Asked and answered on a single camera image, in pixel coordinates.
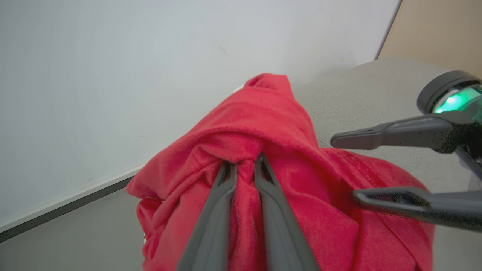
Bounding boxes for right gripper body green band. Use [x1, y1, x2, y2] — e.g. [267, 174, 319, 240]
[416, 70, 482, 180]

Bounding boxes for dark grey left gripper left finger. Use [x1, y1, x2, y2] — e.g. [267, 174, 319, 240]
[176, 162, 238, 271]

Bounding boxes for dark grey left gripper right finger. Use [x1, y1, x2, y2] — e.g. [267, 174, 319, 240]
[254, 154, 320, 271]

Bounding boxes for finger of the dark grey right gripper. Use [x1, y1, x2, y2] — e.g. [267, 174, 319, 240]
[330, 111, 476, 154]
[352, 187, 482, 233]

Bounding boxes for red fleece garment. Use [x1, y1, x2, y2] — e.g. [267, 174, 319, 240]
[125, 73, 435, 271]

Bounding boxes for grey fabric sofa seat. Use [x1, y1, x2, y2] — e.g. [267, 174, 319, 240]
[293, 56, 482, 271]

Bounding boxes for beige wooden panel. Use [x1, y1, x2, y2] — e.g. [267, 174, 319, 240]
[378, 0, 482, 79]

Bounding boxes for dark grey baseboard strip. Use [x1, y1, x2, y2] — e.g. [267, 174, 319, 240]
[0, 175, 135, 244]

